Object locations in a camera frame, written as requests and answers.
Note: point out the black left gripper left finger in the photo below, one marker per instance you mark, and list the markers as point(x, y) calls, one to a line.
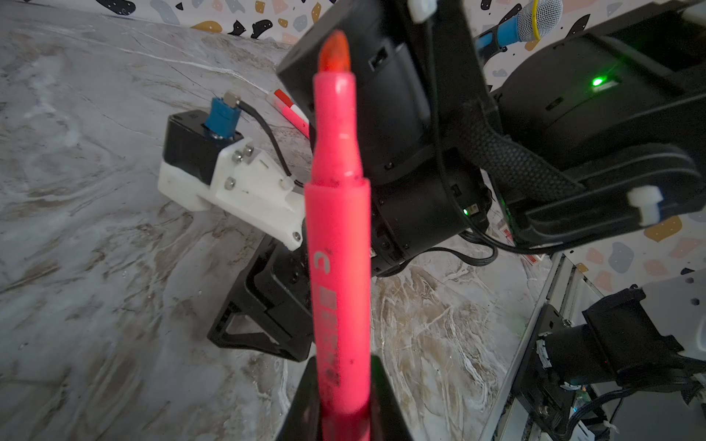
point(303, 420)

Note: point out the white marker pen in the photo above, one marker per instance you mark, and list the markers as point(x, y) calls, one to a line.
point(284, 98)

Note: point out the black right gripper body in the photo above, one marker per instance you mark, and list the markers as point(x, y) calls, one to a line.
point(269, 309)

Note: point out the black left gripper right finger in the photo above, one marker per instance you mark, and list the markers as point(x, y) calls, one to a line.
point(387, 421)

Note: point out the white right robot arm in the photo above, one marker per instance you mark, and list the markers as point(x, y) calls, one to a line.
point(596, 117)

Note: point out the pink highlighter pen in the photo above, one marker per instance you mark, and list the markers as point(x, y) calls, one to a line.
point(289, 115)
point(338, 224)

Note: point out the blue toy microphone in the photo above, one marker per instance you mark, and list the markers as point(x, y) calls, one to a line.
point(532, 23)

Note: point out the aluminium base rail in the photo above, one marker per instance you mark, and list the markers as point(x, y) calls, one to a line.
point(533, 402)

